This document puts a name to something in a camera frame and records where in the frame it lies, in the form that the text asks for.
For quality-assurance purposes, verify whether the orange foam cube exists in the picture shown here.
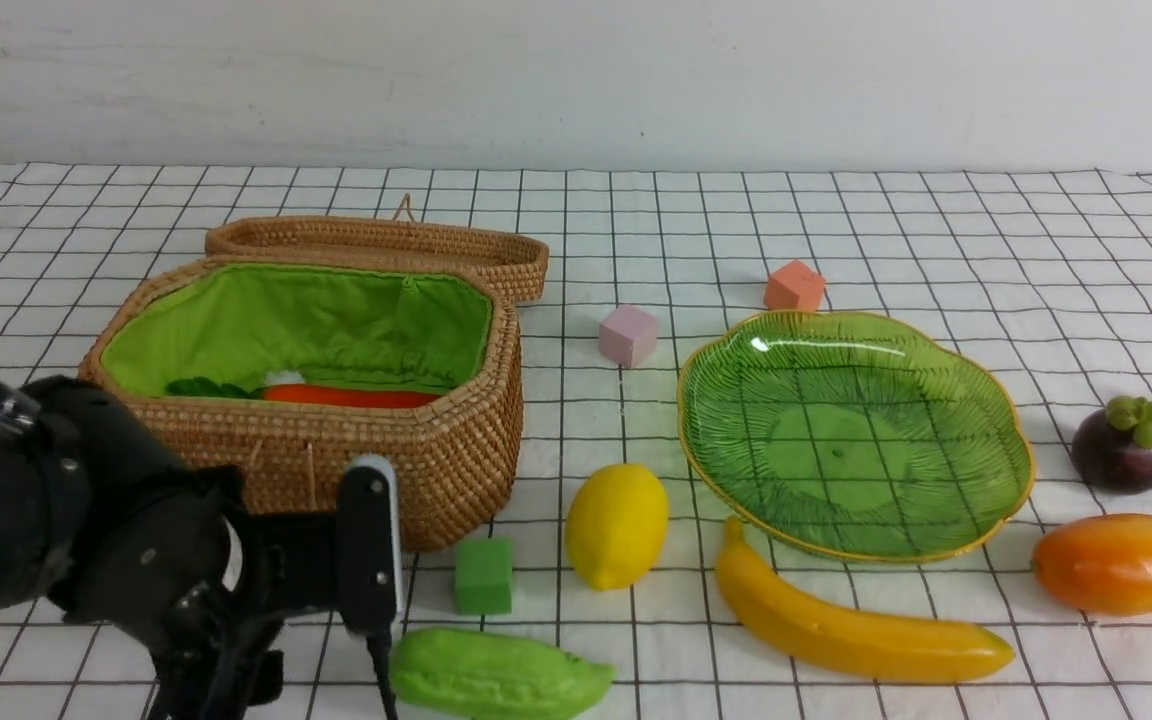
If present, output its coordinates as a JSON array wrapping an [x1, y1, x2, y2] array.
[[763, 260, 827, 313]]

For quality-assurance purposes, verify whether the yellow banana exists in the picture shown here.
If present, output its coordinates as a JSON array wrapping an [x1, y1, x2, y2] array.
[[717, 516, 1015, 685]]

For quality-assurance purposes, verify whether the purple mangosteen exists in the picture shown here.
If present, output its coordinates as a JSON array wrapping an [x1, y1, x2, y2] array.
[[1071, 395, 1152, 495]]

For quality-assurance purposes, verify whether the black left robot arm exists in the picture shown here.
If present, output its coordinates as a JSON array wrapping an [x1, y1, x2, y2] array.
[[0, 376, 317, 719]]

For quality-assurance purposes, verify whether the orange mango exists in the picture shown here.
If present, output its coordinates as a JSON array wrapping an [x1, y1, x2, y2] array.
[[1030, 511, 1152, 617]]

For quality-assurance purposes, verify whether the yellow lemon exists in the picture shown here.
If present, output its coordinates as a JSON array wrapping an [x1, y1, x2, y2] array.
[[564, 462, 669, 592]]

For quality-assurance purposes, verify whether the orange carrot with green leaves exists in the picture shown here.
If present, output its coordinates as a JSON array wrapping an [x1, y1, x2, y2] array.
[[165, 372, 442, 409]]

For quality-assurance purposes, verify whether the green glass leaf plate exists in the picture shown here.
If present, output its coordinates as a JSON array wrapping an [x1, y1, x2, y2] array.
[[677, 311, 1036, 564]]

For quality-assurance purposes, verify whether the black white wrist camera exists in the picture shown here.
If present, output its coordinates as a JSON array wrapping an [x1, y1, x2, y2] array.
[[335, 454, 402, 638]]

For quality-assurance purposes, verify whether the pink foam cube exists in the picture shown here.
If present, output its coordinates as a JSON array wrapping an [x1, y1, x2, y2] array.
[[596, 304, 659, 367]]

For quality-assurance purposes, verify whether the woven wicker basket green lining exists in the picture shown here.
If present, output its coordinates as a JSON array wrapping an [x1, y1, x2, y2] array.
[[79, 255, 525, 554]]

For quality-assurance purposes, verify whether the woven wicker basket lid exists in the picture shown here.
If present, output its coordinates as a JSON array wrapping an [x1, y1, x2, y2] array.
[[205, 197, 550, 304]]

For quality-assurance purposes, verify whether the green foam cube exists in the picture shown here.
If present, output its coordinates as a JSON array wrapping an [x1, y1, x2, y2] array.
[[453, 537, 513, 616]]

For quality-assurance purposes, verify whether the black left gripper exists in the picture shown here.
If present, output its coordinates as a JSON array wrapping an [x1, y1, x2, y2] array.
[[136, 511, 338, 719]]

